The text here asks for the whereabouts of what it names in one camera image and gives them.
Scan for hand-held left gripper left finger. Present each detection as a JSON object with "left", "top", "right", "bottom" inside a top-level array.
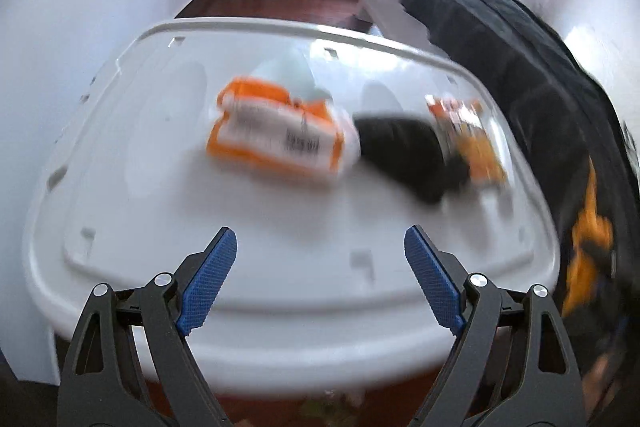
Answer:
[{"left": 57, "top": 227, "right": 238, "bottom": 427}]

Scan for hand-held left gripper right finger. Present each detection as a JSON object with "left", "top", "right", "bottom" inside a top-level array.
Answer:
[{"left": 404, "top": 224, "right": 586, "bottom": 427}]

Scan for white plastic storage box lid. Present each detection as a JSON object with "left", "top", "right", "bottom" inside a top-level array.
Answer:
[{"left": 22, "top": 18, "right": 561, "bottom": 383}]

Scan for black cloth item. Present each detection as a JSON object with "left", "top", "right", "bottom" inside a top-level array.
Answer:
[{"left": 354, "top": 116, "right": 473, "bottom": 204}]

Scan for orange printed snack wrapper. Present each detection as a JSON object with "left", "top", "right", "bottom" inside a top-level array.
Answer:
[{"left": 426, "top": 96, "right": 508, "bottom": 188}]

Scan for orange and white wipes pack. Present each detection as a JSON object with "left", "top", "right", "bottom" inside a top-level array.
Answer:
[{"left": 206, "top": 77, "right": 361, "bottom": 185}]

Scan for white thin plastic bag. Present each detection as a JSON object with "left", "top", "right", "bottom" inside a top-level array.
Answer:
[{"left": 250, "top": 49, "right": 333, "bottom": 105}]

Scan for dark bed blanket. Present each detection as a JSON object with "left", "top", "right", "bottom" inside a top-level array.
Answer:
[{"left": 362, "top": 0, "right": 640, "bottom": 308}]

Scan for white bed base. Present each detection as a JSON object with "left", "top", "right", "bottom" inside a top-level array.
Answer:
[{"left": 360, "top": 0, "right": 431, "bottom": 40}]

